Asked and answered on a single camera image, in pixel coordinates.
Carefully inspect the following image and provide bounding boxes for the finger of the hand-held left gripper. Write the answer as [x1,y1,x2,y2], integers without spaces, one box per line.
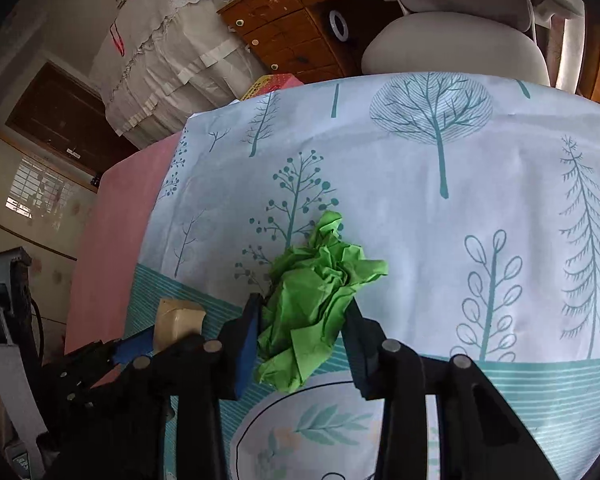
[41,327,156,411]

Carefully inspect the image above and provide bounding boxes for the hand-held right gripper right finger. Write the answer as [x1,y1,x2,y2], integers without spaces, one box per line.
[342,300,551,480]

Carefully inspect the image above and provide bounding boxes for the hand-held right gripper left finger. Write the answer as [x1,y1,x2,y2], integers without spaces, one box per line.
[90,292,266,480]

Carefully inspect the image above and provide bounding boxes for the green paper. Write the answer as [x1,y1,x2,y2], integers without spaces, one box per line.
[255,211,389,395]

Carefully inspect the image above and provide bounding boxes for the pink bed sheet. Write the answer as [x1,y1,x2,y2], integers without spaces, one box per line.
[64,135,183,356]

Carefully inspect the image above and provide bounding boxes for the tree print tablecloth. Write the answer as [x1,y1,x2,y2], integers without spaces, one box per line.
[125,72,600,480]

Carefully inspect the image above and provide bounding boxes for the wooden door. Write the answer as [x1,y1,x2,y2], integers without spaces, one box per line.
[5,60,136,193]

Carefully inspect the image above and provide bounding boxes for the red and yellow box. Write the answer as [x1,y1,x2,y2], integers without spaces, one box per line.
[240,74,303,102]

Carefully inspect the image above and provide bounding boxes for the white cloth-covered furniture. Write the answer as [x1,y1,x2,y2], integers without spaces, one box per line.
[87,0,266,148]

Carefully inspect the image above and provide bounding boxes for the grey office chair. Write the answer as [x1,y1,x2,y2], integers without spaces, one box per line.
[312,0,586,88]

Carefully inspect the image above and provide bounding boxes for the wooden desk with drawers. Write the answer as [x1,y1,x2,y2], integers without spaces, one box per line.
[217,0,396,83]

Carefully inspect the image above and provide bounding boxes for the grey metal frame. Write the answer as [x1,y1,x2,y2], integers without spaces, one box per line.
[0,247,48,480]

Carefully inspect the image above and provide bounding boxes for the white ring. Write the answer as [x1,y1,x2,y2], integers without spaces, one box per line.
[328,9,351,41]

